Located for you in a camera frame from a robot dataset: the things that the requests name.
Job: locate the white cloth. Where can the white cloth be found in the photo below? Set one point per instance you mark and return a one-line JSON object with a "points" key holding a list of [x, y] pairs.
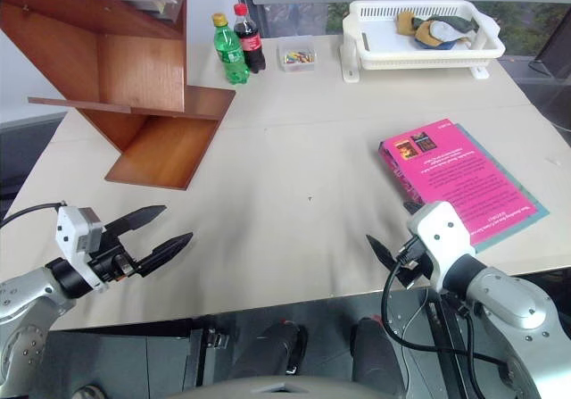
{"points": [[444, 32]]}

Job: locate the clear box of coloured bits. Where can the clear box of coloured bits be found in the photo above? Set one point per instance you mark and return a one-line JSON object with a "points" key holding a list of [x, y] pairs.
{"points": [[297, 57]]}

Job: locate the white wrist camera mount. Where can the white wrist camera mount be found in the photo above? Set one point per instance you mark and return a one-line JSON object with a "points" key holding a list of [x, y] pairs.
{"points": [[71, 231], [439, 234]]}

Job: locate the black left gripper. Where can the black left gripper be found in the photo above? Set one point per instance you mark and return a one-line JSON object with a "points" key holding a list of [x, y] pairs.
{"points": [[109, 256]]}

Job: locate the dark green cloth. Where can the dark green cloth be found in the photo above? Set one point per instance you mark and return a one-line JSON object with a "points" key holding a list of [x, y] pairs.
{"points": [[459, 23]]}

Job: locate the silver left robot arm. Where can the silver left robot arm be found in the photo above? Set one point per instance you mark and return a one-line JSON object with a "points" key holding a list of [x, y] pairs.
{"points": [[27, 301]]}

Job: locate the grey robot torso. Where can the grey robot torso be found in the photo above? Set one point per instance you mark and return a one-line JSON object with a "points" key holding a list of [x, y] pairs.
{"points": [[285, 390]]}

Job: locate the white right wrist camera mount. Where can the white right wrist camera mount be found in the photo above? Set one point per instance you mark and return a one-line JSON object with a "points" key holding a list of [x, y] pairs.
{"points": [[439, 234]]}

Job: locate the green plastic bottle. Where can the green plastic bottle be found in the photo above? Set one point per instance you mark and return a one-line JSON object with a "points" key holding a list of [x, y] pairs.
{"points": [[231, 53]]}

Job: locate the dark rounded leg shape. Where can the dark rounded leg shape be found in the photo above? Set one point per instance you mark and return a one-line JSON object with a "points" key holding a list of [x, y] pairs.
{"points": [[272, 345], [377, 354]]}

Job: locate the cola bottle with red cap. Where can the cola bottle with red cap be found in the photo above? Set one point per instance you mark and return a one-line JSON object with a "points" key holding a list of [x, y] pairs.
{"points": [[252, 42]]}

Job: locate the blue cloth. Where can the blue cloth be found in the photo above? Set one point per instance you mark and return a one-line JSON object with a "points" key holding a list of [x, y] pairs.
{"points": [[439, 45]]}

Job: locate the pink book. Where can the pink book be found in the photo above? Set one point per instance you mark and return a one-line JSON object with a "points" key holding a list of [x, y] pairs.
{"points": [[455, 176]]}

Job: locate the teal book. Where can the teal book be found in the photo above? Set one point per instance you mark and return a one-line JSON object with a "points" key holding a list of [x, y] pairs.
{"points": [[533, 207]]}

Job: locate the yellow cloth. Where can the yellow cloth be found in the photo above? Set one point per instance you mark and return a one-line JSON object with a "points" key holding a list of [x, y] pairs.
{"points": [[405, 23]]}

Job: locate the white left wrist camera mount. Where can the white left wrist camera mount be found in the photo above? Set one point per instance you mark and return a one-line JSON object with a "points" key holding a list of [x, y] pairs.
{"points": [[71, 231]]}

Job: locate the white plastic basket rack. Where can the white plastic basket rack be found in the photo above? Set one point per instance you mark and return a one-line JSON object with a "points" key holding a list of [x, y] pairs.
{"points": [[379, 46]]}

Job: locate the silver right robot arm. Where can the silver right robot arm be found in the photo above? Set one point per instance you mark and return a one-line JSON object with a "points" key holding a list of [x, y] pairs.
{"points": [[513, 310]]}

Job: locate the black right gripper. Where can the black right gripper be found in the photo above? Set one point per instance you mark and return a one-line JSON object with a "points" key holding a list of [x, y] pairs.
{"points": [[419, 265]]}

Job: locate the brown wooden bookshelf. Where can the brown wooden bookshelf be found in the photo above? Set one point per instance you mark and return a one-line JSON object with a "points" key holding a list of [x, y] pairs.
{"points": [[134, 60]]}

